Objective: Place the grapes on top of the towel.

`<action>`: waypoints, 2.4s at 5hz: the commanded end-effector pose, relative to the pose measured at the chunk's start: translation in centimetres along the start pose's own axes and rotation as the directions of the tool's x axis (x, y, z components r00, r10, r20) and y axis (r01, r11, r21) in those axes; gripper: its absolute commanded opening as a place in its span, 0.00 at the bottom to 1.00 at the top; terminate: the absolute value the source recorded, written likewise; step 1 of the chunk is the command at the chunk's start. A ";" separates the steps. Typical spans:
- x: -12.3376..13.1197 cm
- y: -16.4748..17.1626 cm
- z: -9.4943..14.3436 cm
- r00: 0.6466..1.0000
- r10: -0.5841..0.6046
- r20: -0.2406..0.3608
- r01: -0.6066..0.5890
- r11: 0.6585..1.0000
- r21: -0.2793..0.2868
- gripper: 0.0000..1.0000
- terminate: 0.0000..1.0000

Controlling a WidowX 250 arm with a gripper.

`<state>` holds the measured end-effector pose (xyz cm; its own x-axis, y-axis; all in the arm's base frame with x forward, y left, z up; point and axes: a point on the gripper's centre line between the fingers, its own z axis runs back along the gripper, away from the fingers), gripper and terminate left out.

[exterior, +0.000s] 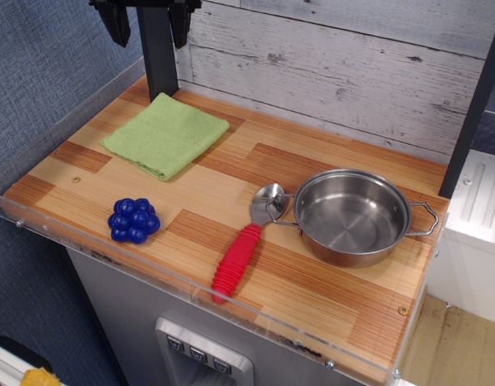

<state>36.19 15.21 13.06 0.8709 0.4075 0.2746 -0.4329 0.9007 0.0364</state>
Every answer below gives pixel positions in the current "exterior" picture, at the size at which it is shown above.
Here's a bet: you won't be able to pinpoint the stainless steel pot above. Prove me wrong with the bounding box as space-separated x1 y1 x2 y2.
265 169 440 268

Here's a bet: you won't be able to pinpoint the white toy sink unit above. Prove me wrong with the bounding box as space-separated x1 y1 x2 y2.
426 150 495 322

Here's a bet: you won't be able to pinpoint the silver dispenser button panel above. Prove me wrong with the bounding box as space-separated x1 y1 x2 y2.
155 317 255 385

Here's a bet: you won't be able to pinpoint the grey toy fridge cabinet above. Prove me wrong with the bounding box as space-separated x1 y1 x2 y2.
68 249 357 385

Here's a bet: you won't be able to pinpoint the yellow tape piece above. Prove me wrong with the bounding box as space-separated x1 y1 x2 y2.
19 368 62 386

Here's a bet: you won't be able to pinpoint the blue toy grapes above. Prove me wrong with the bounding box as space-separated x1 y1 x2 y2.
108 198 161 244

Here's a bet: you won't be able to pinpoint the dark grey right post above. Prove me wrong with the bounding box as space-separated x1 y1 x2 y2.
438 33 495 199

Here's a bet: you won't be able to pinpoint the green folded towel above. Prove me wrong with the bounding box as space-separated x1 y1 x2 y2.
100 92 230 182

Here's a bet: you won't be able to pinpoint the red handled metal spoon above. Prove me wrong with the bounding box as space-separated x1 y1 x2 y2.
211 183 286 304

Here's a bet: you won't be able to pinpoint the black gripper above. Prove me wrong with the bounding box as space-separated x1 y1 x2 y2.
89 0 201 49

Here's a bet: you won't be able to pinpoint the clear acrylic guard rail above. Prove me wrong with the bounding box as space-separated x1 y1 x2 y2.
0 78 448 385

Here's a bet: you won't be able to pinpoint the dark grey post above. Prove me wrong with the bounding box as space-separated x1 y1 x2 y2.
137 7 178 101
438 33 495 199

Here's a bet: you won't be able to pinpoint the black and white frame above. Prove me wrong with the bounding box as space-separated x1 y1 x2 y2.
0 336 52 385

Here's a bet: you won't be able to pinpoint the dark grey left post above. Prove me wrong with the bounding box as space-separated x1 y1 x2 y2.
137 7 178 101

